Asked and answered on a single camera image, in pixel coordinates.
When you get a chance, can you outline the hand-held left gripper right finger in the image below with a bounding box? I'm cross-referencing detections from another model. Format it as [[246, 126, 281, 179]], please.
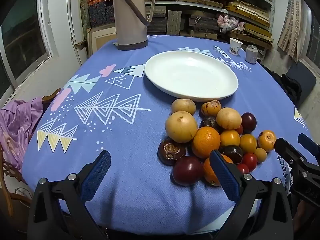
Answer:
[[209, 149, 294, 240]]

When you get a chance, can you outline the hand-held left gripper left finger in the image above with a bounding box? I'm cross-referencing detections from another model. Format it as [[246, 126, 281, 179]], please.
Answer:
[[26, 150, 112, 240]]

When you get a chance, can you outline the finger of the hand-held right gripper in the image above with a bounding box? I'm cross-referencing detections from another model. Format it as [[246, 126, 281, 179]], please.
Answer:
[[274, 137, 307, 165], [297, 133, 320, 157]]

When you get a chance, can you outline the orange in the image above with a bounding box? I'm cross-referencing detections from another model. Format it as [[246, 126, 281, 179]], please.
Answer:
[[192, 127, 221, 159], [203, 154, 234, 187]]

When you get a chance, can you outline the orange striped pepino melon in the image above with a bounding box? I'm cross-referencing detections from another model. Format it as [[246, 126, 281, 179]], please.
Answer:
[[258, 130, 277, 152]]

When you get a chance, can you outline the small yellow fruit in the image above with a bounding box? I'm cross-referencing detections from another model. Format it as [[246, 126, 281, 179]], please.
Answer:
[[254, 148, 267, 163]]

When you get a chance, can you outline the smooth orange-yellow fruit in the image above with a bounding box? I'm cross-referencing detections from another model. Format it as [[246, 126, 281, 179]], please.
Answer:
[[220, 130, 241, 147], [239, 134, 257, 154]]

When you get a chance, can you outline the dark red plum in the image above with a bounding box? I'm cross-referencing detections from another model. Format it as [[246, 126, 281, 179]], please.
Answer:
[[241, 112, 257, 133], [172, 156, 204, 186]]

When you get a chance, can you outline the large yellow round fruit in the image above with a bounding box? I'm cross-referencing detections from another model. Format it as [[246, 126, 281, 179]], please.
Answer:
[[165, 111, 198, 144]]

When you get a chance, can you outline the purple-streaked pepino melon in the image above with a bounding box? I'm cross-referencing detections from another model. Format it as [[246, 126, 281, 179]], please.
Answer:
[[201, 100, 222, 117]]

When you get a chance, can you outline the small tan round fruit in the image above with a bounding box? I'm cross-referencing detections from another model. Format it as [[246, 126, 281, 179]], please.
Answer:
[[171, 99, 196, 115]]

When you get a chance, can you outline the white oval plate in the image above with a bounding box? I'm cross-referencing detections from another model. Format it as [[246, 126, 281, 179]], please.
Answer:
[[144, 50, 239, 102]]

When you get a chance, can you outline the blue printed tablecloth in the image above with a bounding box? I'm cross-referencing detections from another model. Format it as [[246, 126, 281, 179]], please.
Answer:
[[22, 34, 315, 235]]

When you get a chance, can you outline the black bag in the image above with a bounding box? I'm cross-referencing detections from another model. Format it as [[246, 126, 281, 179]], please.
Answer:
[[269, 71, 302, 107]]

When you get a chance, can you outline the dark seat cushion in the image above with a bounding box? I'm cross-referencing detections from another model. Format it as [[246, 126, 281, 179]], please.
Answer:
[[285, 62, 317, 108]]

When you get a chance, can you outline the wooden chair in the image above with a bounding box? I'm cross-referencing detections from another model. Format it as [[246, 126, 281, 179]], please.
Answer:
[[0, 88, 62, 217]]

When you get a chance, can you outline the purple cloth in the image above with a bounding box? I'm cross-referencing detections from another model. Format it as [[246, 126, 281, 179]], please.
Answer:
[[0, 97, 46, 180]]

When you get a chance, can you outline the grey drink can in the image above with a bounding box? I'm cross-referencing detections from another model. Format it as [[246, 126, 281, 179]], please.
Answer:
[[245, 45, 258, 64]]

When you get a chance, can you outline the window with grille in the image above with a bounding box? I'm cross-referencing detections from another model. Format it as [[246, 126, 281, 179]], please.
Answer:
[[299, 4, 320, 67]]

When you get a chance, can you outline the white paper cup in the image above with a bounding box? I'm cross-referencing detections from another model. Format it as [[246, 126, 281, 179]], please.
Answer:
[[229, 38, 243, 56]]

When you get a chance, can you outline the pink crumpled cloth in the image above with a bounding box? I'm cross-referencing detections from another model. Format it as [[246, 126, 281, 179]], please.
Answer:
[[217, 14, 245, 33]]

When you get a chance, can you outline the white leaning board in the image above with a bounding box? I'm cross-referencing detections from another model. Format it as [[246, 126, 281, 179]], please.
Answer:
[[66, 0, 87, 67]]

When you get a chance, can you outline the stack of wooden boxes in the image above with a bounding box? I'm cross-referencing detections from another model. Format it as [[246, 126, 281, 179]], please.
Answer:
[[80, 0, 274, 53]]

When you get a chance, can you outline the beige thermos jug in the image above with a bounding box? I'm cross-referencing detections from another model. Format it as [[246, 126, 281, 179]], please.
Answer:
[[112, 0, 156, 51]]

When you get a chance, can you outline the sliding glass window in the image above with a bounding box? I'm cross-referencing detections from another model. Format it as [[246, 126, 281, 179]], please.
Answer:
[[0, 0, 54, 92]]

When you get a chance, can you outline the white metal shelf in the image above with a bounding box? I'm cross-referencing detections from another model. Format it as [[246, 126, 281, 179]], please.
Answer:
[[144, 0, 275, 53]]

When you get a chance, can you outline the leaning picture frame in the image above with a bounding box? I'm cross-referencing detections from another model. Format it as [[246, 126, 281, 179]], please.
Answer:
[[86, 26, 118, 58]]

